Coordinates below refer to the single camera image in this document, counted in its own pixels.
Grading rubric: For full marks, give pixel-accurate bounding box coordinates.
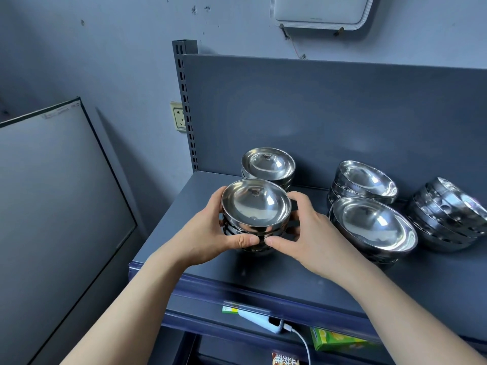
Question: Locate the person's right hand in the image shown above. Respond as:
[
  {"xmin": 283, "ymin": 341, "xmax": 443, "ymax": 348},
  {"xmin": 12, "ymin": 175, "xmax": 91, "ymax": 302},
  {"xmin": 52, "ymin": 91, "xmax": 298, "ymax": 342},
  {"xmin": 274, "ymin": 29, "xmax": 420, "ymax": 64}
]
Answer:
[{"xmin": 264, "ymin": 191, "xmax": 378, "ymax": 288}]

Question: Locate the person's left hand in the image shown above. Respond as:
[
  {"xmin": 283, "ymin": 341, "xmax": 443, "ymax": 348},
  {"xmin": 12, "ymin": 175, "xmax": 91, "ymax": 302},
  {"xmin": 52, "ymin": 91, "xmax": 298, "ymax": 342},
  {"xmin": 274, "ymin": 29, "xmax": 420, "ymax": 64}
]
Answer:
[{"xmin": 153, "ymin": 186, "xmax": 261, "ymax": 269}]

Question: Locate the stack of steel bowls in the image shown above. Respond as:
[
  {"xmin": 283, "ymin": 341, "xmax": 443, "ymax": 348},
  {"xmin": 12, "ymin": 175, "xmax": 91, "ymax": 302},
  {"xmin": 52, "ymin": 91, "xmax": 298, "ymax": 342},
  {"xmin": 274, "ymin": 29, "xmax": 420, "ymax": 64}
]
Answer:
[
  {"xmin": 221, "ymin": 178, "xmax": 293, "ymax": 256},
  {"xmin": 405, "ymin": 176, "xmax": 487, "ymax": 253},
  {"xmin": 328, "ymin": 196, "xmax": 419, "ymax": 271},
  {"xmin": 327, "ymin": 160, "xmax": 399, "ymax": 210},
  {"xmin": 241, "ymin": 147, "xmax": 297, "ymax": 193}
]

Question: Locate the person's right forearm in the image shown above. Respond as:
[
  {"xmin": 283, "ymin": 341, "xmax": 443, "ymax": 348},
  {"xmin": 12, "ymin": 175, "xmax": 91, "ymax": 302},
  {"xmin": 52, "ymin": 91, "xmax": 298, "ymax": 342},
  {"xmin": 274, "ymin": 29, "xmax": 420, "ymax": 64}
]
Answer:
[{"xmin": 335, "ymin": 259, "xmax": 487, "ymax": 365}]

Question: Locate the person's left forearm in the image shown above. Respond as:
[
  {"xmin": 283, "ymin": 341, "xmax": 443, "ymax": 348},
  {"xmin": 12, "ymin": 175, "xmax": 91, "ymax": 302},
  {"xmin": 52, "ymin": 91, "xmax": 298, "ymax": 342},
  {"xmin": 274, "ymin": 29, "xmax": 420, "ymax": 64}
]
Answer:
[{"xmin": 61, "ymin": 251, "xmax": 189, "ymax": 365}]

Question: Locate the white handheld device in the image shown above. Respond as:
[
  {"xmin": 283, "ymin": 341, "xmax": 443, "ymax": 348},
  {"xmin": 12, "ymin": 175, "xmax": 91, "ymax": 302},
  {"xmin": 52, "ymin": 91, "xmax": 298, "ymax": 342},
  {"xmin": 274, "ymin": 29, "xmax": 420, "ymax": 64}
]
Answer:
[{"xmin": 237, "ymin": 309, "xmax": 286, "ymax": 334}]

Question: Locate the green box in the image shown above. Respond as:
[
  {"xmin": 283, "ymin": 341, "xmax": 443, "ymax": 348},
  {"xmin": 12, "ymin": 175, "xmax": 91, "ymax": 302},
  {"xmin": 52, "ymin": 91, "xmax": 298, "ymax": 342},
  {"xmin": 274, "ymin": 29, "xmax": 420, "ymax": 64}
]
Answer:
[{"xmin": 310, "ymin": 327, "xmax": 378, "ymax": 353}]

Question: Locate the red snack packet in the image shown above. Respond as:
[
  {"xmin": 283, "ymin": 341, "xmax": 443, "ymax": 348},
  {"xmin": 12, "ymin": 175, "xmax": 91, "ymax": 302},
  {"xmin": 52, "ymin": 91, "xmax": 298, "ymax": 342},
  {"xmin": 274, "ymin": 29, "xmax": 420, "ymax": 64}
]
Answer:
[{"xmin": 271, "ymin": 352, "xmax": 300, "ymax": 365}]

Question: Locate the grey metal shelf unit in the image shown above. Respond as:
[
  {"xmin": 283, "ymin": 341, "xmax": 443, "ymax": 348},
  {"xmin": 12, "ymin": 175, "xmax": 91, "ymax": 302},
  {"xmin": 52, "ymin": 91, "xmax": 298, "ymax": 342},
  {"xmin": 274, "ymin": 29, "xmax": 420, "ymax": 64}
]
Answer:
[{"xmin": 127, "ymin": 39, "xmax": 487, "ymax": 365}]

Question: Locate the black-framed white board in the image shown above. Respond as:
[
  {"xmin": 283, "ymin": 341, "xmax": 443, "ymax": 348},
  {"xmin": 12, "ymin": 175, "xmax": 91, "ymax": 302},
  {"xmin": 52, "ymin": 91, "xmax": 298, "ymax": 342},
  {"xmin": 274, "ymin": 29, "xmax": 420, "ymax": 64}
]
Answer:
[{"xmin": 0, "ymin": 96, "xmax": 138, "ymax": 365}]

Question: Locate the blue shelf price rail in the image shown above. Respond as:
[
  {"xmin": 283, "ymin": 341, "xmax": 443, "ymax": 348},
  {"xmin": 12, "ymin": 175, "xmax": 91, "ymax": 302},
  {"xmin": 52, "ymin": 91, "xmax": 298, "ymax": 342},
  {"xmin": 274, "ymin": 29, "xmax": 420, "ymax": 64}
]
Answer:
[{"xmin": 128, "ymin": 262, "xmax": 382, "ymax": 343}]

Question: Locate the white cable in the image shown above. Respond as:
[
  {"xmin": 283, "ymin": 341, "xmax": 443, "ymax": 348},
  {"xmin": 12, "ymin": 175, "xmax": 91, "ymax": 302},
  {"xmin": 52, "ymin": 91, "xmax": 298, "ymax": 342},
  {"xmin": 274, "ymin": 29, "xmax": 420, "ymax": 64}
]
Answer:
[{"xmin": 283, "ymin": 324, "xmax": 312, "ymax": 365}]

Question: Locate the white wall socket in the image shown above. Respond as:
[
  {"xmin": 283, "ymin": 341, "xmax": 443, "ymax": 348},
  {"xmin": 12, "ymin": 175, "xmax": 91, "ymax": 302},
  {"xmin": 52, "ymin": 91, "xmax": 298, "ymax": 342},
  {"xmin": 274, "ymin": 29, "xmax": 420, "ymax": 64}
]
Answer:
[{"xmin": 170, "ymin": 101, "xmax": 187, "ymax": 133}]

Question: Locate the thin wall cable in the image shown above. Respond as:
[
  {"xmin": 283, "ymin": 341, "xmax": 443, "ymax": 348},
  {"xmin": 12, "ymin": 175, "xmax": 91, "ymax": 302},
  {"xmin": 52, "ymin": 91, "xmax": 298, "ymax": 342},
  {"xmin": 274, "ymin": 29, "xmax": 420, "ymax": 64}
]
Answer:
[{"xmin": 280, "ymin": 23, "xmax": 307, "ymax": 60}]

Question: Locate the white wall-mounted box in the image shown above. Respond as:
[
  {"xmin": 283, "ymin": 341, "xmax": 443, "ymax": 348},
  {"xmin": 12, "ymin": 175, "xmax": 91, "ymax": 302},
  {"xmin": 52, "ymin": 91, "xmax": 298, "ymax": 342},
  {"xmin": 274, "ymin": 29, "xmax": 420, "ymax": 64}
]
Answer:
[{"xmin": 270, "ymin": 0, "xmax": 376, "ymax": 31}]

